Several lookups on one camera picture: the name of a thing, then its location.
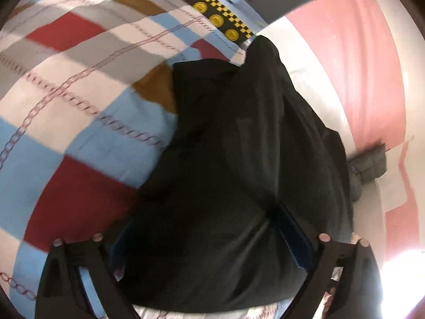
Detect black garment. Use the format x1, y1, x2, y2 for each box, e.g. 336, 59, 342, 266
112, 36, 352, 313

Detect dark grey quilted cushion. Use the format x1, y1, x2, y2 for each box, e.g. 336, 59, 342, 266
347, 144, 387, 202

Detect plaid patchwork bed sheet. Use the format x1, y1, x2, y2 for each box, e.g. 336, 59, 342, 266
1, 0, 265, 318

